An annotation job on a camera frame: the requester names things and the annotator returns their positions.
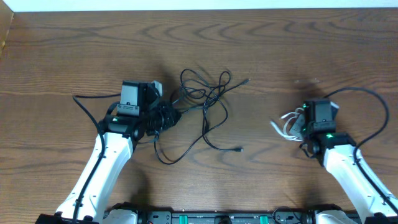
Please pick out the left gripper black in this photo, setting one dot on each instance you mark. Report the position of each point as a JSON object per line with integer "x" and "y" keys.
{"x": 168, "y": 116}

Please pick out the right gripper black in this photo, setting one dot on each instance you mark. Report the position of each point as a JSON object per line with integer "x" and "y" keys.
{"x": 298, "y": 126}

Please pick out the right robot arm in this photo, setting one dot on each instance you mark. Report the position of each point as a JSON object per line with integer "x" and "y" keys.
{"x": 339, "y": 154}

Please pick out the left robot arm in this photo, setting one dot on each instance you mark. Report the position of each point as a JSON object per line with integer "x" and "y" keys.
{"x": 140, "y": 112}

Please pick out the cardboard panel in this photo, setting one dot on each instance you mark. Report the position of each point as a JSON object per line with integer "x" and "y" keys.
{"x": 6, "y": 18}

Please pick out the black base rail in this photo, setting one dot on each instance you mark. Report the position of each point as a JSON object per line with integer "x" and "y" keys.
{"x": 224, "y": 217}

